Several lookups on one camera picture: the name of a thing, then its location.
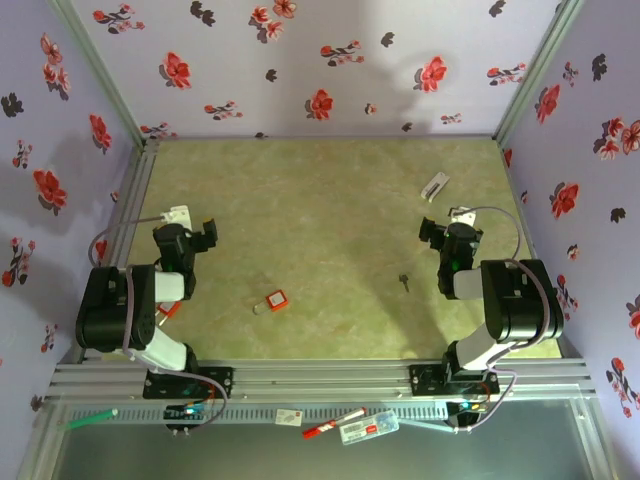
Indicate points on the red padlock with white label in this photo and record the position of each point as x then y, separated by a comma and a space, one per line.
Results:
276, 299
171, 309

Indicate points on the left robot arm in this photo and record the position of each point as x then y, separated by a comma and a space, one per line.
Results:
110, 310

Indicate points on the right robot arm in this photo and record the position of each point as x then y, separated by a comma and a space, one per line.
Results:
520, 300

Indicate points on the white plastic clip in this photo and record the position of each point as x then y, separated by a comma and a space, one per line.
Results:
435, 186

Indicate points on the small circuit board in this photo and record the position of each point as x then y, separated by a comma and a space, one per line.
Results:
467, 406
187, 411

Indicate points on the green pen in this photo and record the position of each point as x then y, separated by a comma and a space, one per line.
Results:
92, 419

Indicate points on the white label card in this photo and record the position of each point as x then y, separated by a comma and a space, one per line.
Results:
289, 417

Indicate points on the clear plastic label packet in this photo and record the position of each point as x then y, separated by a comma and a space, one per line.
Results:
367, 429

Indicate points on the red marker pen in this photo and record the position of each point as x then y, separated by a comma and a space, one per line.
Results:
330, 425

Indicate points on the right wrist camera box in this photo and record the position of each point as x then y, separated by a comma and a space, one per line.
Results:
465, 216

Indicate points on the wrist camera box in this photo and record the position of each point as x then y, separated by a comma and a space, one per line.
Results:
177, 215
465, 216

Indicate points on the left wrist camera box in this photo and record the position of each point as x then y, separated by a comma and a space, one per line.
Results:
177, 215

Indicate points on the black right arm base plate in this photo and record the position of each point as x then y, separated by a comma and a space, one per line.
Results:
424, 380

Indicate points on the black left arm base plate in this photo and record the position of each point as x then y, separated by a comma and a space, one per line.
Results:
220, 382

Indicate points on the aluminium frame post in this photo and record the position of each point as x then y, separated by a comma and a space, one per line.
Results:
101, 70
537, 70

